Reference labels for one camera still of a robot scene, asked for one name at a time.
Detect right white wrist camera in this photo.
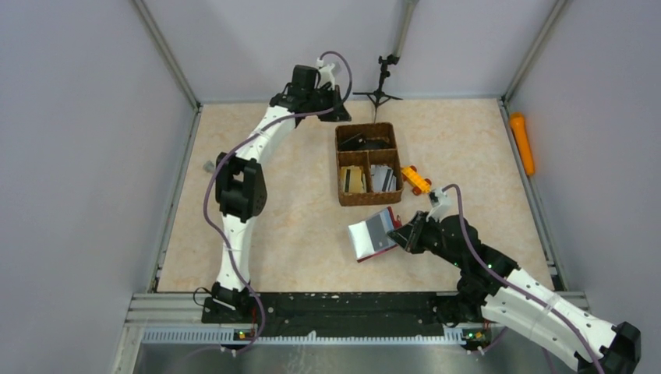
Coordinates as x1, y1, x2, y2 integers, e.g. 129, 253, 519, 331
427, 188, 452, 222

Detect red leather card holder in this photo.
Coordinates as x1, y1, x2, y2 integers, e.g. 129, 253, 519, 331
348, 206, 402, 263

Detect orange flashlight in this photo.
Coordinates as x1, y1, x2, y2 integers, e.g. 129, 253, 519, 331
510, 112, 536, 176

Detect grey toy block bar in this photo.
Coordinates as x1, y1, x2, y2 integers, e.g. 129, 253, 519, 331
203, 161, 216, 174

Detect black camera tripod stand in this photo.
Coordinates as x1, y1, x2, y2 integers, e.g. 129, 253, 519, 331
353, 54, 402, 113

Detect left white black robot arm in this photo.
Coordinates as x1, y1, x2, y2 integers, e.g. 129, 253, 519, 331
210, 60, 351, 312

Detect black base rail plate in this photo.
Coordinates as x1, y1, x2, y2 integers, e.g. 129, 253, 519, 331
201, 292, 495, 339

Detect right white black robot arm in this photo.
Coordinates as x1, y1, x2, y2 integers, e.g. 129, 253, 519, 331
387, 211, 642, 373

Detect gold cards pile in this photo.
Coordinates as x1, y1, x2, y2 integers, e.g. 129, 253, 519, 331
339, 165, 367, 196

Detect black cards pile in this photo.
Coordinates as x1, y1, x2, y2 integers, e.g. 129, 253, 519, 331
357, 134, 391, 151

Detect brown woven divided basket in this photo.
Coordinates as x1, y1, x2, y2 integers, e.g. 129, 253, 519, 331
335, 122, 403, 206

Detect orange yellow toy car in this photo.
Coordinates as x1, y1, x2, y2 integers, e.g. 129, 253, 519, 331
401, 165, 432, 196

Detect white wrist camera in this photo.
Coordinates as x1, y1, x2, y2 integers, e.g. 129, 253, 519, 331
427, 188, 452, 222
316, 58, 336, 90

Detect grey black credit card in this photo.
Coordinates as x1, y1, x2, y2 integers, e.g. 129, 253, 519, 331
338, 133, 366, 152

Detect gold credit card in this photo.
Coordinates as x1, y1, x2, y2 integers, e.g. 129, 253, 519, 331
340, 167, 363, 193

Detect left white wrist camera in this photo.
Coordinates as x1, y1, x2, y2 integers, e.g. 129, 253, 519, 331
316, 58, 336, 90

